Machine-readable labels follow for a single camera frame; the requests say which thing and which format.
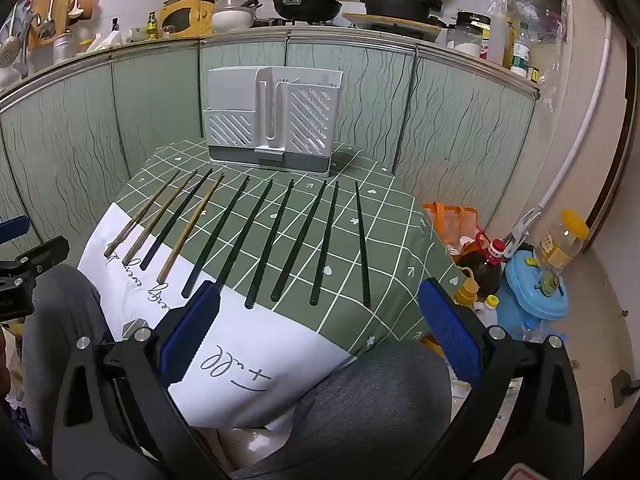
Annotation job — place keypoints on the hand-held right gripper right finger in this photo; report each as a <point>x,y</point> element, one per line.
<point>450,330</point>

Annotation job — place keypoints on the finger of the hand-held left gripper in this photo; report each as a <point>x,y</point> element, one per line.
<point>14,229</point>
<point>45,255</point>

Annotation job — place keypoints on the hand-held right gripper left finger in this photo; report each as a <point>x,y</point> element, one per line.
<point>192,330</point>

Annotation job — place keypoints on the white plastic utensil holder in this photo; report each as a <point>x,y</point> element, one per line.
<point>310,110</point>

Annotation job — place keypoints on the white bottle yellow cap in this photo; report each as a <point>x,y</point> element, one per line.
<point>487,312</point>

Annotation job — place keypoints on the yellow capped bottle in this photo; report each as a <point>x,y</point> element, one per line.
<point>467,290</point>

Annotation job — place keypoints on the person's left leg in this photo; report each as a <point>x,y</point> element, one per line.
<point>60,305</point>

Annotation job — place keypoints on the person's leg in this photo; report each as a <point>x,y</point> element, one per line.
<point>60,305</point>
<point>360,410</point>

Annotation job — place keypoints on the dark bottle red cap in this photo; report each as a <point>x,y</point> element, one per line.
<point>482,272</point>

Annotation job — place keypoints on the blue plastic container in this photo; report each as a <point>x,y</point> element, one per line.
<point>530,300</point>

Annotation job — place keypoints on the green checked tablecloth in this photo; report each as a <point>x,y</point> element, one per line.
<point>390,260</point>

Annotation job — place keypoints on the orange bag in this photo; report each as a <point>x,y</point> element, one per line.
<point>450,217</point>

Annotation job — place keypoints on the person's right leg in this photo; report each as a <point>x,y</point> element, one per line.
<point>360,410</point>

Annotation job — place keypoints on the white plastic clamp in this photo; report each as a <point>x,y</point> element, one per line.
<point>522,230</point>

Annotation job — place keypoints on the oil bottle yellow cap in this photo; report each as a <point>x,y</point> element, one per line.
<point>562,247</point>

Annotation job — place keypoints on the metal strainer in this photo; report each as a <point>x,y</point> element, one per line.
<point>10,50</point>

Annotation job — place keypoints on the metal cup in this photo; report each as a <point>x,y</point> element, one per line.
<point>63,47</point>

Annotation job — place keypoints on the steel ladle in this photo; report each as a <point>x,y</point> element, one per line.
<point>47,27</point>

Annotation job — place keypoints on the green kitchen cabinet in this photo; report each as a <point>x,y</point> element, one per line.
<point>450,125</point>

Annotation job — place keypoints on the white plastic bag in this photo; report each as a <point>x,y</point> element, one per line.
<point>105,41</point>

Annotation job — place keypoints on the wooden cutting board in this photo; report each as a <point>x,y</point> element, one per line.
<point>62,25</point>

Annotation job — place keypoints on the green bottle yellow cap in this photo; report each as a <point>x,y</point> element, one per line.
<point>152,27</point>

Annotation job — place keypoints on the white pipe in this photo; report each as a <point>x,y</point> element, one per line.
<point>595,105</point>

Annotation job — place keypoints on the small jar yellow lid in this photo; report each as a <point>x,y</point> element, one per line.
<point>533,75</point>

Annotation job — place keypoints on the plastic bottle green label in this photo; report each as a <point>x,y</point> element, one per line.
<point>521,55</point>

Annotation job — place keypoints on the clear jar black lid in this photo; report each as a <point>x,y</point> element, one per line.
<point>467,40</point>

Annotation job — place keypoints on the white squeeze bottle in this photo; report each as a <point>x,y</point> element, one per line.
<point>498,40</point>

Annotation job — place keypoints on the white pot with lid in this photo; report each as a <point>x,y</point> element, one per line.
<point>232,20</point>

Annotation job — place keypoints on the round wooden board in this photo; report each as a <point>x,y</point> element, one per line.
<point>400,27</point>

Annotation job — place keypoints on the black cast iron pot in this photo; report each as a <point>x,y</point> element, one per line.
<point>400,5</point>

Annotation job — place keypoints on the clear plastic wall sheet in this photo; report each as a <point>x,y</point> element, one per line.
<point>545,5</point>

